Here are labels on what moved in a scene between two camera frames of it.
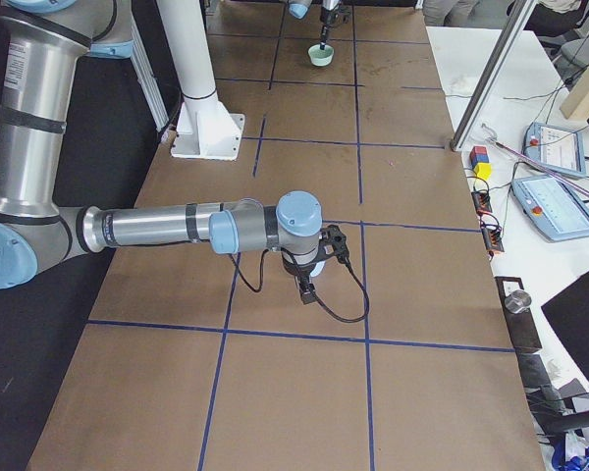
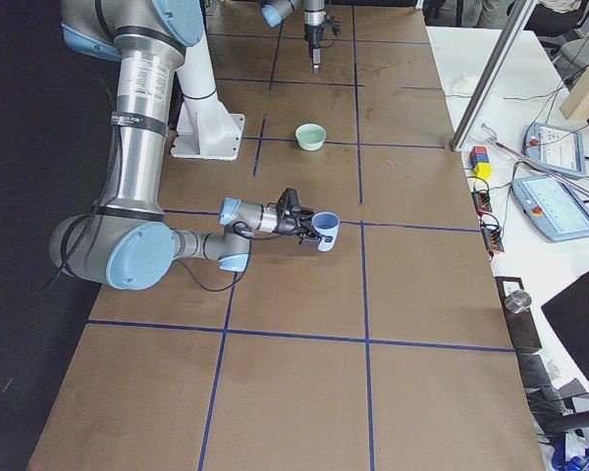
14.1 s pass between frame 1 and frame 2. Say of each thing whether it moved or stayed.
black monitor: stayed
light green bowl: moved
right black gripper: moved
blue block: stayed
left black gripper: moved
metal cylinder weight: stayed
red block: stayed
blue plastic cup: moved
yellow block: stayed
